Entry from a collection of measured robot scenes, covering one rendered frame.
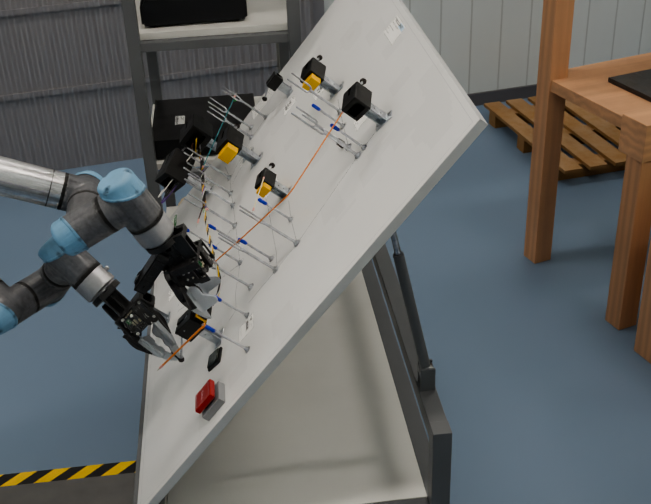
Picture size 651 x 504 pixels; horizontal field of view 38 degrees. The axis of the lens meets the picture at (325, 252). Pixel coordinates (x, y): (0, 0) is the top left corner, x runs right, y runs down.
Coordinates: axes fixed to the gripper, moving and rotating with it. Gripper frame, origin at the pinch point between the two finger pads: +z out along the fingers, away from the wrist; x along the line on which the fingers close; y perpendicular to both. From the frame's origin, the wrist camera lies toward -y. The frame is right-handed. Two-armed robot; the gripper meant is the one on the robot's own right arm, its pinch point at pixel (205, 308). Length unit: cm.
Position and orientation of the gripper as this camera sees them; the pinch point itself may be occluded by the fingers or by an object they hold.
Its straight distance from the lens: 197.0
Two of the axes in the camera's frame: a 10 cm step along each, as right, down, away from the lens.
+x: 0.3, -6.4, 7.6
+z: 4.6, 6.9, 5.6
